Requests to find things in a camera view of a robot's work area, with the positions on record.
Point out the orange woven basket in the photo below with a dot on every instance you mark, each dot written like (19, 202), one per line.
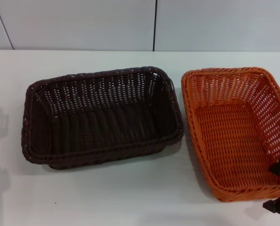
(231, 141)

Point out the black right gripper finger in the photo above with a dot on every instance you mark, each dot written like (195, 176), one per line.
(277, 204)
(279, 164)

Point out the dark brown woven basket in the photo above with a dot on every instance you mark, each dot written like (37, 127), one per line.
(99, 122)

